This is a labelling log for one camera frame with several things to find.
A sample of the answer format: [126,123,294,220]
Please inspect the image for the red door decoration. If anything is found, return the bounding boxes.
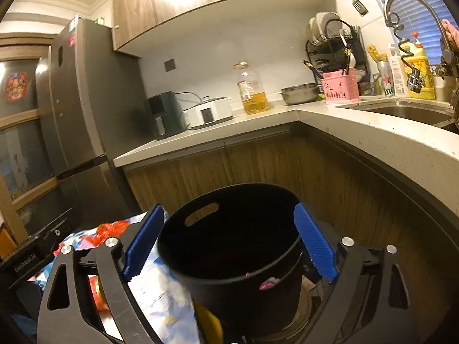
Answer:
[4,71,29,103]

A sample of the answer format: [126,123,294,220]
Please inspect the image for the green beer can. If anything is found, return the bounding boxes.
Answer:
[377,60,394,97]

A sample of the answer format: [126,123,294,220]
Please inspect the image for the white rice cooker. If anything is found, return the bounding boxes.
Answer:
[184,97,234,130]

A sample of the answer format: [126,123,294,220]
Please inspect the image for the grey wall socket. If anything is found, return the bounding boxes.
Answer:
[164,59,177,72]

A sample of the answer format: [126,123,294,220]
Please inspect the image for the wooden lower cabinets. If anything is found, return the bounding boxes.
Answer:
[125,123,458,338]

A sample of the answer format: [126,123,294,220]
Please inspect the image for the black air fryer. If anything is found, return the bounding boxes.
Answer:
[146,91,186,140]

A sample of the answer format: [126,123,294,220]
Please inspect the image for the white plastic bottle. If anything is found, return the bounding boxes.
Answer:
[388,44,409,98]

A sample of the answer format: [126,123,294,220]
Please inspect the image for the black trash bin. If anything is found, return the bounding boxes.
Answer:
[157,183,304,337]

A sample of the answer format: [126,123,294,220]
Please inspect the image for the window blinds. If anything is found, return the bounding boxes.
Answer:
[380,0,457,65]

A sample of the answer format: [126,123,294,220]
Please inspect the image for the red plastic bag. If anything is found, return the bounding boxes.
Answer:
[88,220,131,247]

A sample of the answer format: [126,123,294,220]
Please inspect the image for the steel kitchen sink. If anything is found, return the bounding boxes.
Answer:
[340,98,458,134]

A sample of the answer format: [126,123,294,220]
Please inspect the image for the chrome kitchen faucet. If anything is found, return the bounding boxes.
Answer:
[384,0,458,101]

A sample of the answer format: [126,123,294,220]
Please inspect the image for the blue floral tablecloth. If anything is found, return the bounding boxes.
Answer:
[46,212,200,343]

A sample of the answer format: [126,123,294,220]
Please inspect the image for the red soda can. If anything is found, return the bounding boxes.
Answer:
[89,275,109,311]

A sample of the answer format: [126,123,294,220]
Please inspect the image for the yellow detergent bottle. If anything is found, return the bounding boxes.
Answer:
[400,31,436,100]

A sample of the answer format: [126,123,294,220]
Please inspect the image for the stainless steel refrigerator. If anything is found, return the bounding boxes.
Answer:
[36,15,153,227]

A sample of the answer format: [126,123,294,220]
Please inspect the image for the cooking oil bottle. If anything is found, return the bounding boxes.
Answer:
[234,60,269,115]

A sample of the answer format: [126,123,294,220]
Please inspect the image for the hanging spatula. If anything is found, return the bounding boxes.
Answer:
[352,0,368,16]

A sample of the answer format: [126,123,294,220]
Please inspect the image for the stainless steel bowl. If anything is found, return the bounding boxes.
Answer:
[280,83,319,106]

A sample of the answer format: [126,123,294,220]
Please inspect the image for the wooden glass door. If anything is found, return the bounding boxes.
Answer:
[1,33,69,244]

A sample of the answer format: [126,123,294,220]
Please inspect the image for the black dish rack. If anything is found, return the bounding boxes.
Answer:
[305,18,370,82]

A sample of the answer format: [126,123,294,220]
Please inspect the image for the pink utensil basket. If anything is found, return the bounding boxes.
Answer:
[321,68,360,105]

